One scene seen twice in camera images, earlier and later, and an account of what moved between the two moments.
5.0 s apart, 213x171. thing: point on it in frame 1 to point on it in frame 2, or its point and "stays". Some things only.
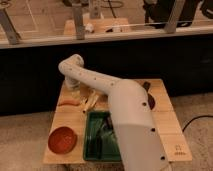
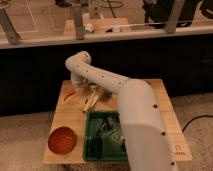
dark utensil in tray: [108, 125] stays
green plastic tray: [100, 139] stays
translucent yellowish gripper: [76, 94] to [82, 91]
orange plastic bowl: [62, 140] stays
